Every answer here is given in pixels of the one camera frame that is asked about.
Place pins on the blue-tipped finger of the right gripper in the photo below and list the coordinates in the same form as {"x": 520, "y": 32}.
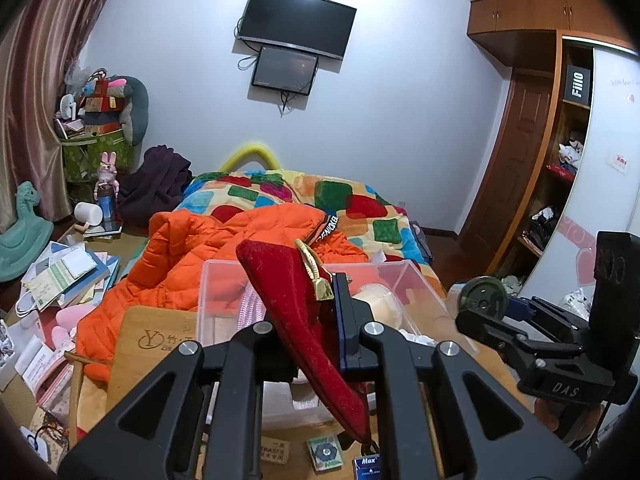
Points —
{"x": 519, "y": 307}

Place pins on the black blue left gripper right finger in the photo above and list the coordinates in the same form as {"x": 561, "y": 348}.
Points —
{"x": 441, "y": 415}

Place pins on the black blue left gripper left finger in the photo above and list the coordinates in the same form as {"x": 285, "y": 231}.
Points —
{"x": 197, "y": 414}

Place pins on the dark green round jar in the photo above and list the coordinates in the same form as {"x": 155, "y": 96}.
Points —
{"x": 484, "y": 294}

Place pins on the red velvet drawstring pouch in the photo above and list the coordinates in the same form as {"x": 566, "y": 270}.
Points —
{"x": 296, "y": 291}

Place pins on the brown wooden door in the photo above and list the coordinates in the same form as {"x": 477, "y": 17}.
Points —
{"x": 509, "y": 169}

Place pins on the clear plastic storage box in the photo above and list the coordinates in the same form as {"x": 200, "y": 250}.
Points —
{"x": 228, "y": 303}

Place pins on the blue Max staples box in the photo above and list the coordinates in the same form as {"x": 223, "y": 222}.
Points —
{"x": 367, "y": 467}

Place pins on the small green card box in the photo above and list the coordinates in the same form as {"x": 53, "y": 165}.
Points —
{"x": 325, "y": 453}

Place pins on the orange puffer jacket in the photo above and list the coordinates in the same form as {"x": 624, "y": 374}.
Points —
{"x": 168, "y": 273}

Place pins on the stack of books and papers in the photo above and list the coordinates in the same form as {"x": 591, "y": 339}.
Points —
{"x": 62, "y": 276}

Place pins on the white mug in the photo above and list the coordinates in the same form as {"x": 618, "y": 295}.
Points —
{"x": 88, "y": 213}

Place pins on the black FiiO box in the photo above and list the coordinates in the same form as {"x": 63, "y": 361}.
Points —
{"x": 577, "y": 85}

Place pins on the teal rocking horse toy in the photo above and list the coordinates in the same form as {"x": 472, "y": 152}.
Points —
{"x": 24, "y": 241}

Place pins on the pink bunny figure bottle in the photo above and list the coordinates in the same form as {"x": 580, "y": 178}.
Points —
{"x": 107, "y": 187}

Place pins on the dark purple clothing pile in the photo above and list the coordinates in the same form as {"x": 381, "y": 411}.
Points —
{"x": 157, "y": 185}

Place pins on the wooden wardrobe shelf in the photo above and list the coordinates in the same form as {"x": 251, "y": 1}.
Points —
{"x": 543, "y": 37}

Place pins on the green storage box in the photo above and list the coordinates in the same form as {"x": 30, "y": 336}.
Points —
{"x": 82, "y": 154}

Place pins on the yellow curved pillow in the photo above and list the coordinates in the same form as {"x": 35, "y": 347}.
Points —
{"x": 247, "y": 153}

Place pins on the grey plush toy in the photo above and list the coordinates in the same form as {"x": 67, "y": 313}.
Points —
{"x": 134, "y": 118}

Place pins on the pink striped curtain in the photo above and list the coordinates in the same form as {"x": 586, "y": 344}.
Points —
{"x": 36, "y": 54}

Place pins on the small black wall monitor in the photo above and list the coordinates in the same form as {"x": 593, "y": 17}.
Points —
{"x": 285, "y": 70}

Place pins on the large black wall monitor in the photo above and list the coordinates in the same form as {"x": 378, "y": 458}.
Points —
{"x": 317, "y": 26}

